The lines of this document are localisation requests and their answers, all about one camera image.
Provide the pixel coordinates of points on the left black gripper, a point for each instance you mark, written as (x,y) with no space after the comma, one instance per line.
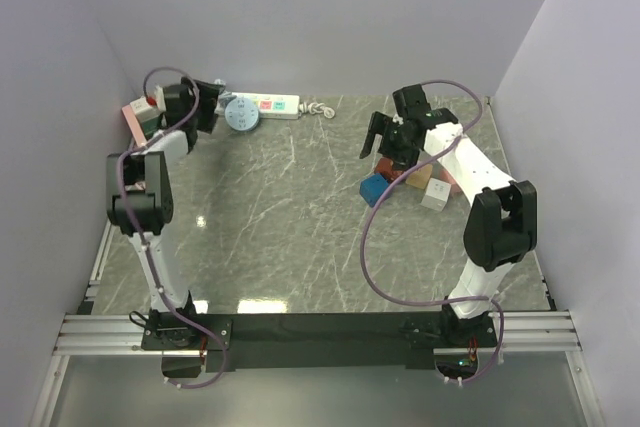
(208,96)

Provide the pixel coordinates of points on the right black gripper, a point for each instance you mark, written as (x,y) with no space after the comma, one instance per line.
(379,125)

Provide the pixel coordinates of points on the brown wooden cube adapter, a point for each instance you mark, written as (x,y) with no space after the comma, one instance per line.
(385,168)

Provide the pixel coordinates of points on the light blue round adapter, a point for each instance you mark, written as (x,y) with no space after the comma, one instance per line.
(242,114)

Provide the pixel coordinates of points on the tan wooden cube adapter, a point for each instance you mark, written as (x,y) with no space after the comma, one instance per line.
(420,178)

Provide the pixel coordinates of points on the blue cube plug adapter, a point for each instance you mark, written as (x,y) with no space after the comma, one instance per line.
(372,188)

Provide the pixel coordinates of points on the white power strip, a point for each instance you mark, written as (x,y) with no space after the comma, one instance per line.
(274,106)

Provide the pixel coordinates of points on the white cube plug adapter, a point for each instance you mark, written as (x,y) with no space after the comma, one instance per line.
(436,195)

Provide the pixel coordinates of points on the pink cube plug adapter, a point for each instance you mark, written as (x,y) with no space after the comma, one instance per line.
(446,177)

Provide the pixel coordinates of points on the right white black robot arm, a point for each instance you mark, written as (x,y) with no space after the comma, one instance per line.
(502,224)

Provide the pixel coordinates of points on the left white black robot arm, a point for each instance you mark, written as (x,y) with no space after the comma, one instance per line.
(139,198)

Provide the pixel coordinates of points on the dark green cube adapter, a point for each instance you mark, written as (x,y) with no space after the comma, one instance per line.
(150,124)

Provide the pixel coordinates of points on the white cube adapter on pink strip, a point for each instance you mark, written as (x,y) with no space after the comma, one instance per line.
(141,106)

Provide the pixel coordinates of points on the pink power strip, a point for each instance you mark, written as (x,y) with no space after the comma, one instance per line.
(134,126)

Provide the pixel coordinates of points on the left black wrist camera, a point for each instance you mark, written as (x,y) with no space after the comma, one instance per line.
(174,102)

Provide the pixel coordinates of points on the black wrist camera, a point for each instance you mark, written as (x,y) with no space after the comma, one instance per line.
(412,106)
(174,102)

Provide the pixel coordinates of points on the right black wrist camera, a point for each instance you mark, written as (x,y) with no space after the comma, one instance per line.
(412,106)

